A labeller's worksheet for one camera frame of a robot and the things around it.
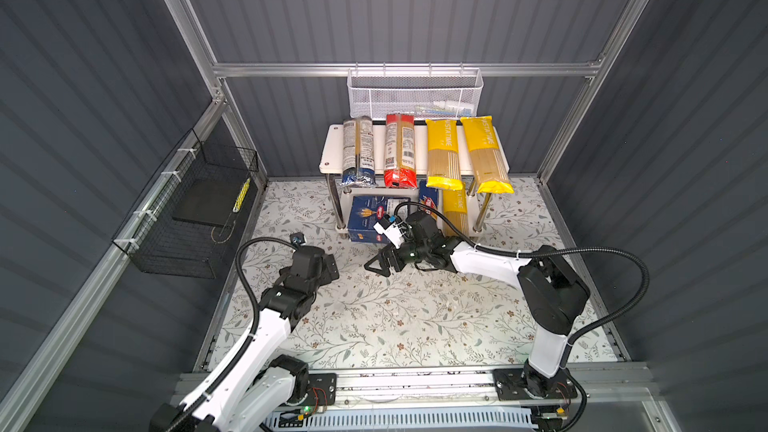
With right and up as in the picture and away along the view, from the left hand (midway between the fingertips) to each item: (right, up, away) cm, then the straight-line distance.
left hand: (315, 263), depth 82 cm
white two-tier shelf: (+5, +26, -5) cm, 27 cm away
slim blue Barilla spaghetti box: (+34, +19, +20) cm, 44 cm away
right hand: (+17, 0, +2) cm, 17 cm away
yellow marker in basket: (-19, +18, -3) cm, 27 cm away
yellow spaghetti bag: (+43, +15, +20) cm, 50 cm away
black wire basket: (-30, +12, -9) cm, 34 cm away
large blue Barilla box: (+13, +14, +12) cm, 22 cm away
